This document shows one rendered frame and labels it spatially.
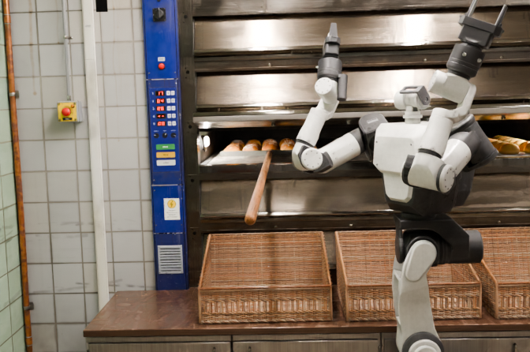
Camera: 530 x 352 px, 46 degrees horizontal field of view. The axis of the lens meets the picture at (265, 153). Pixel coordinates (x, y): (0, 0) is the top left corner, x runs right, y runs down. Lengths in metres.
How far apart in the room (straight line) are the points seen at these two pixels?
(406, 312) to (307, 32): 1.41
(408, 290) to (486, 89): 1.26
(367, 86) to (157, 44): 1.01
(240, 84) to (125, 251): 0.99
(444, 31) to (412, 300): 1.38
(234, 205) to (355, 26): 1.03
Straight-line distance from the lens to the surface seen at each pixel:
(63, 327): 3.42
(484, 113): 3.00
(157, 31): 3.06
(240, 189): 3.08
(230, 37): 3.04
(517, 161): 3.22
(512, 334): 2.80
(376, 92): 3.03
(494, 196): 3.20
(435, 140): 1.79
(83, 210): 3.23
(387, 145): 2.15
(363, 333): 2.67
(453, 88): 1.85
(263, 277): 3.06
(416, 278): 2.20
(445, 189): 1.79
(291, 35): 3.03
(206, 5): 3.08
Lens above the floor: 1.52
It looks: 5 degrees down
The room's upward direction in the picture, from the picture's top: 2 degrees counter-clockwise
